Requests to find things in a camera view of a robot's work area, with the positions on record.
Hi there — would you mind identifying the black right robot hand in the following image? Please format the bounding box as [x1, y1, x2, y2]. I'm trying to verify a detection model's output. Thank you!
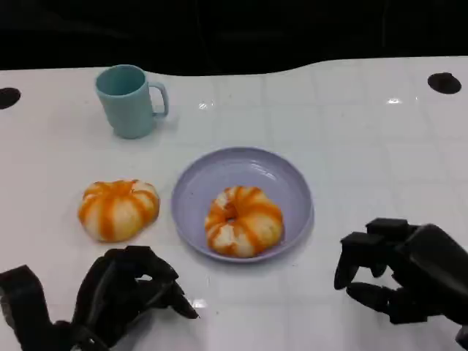
[333, 218, 468, 326]

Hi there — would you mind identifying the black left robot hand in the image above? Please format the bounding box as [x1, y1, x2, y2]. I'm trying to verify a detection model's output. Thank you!
[71, 245, 200, 351]

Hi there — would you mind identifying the orange white toy bread roll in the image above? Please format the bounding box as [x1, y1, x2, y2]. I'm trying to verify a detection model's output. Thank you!
[204, 185, 285, 258]
[78, 178, 161, 243]

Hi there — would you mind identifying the lilac plate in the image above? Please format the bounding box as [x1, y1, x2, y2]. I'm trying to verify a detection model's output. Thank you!
[170, 146, 315, 263]

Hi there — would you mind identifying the pale green mug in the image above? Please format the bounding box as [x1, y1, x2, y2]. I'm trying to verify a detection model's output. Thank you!
[95, 64, 170, 140]

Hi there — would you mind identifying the black table grommet hole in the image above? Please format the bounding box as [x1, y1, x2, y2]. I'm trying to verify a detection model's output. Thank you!
[0, 87, 22, 110]
[426, 72, 462, 95]

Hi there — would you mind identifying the black backdrop cloth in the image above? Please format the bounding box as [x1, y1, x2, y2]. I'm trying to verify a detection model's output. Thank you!
[0, 0, 468, 78]

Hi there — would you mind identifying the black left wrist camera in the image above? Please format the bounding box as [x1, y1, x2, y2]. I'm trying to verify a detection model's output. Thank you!
[0, 265, 52, 347]

